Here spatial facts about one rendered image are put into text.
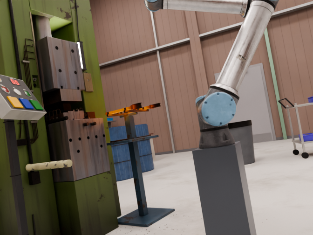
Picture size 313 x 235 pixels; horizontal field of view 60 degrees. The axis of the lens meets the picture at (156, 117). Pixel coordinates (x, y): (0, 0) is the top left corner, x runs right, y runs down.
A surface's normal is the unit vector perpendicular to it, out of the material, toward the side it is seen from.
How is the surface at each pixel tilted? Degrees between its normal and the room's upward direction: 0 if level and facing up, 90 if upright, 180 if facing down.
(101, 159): 90
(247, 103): 90
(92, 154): 90
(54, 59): 90
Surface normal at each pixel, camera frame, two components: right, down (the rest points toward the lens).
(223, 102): -0.10, 0.04
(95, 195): 0.82, -0.16
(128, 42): -0.39, 0.01
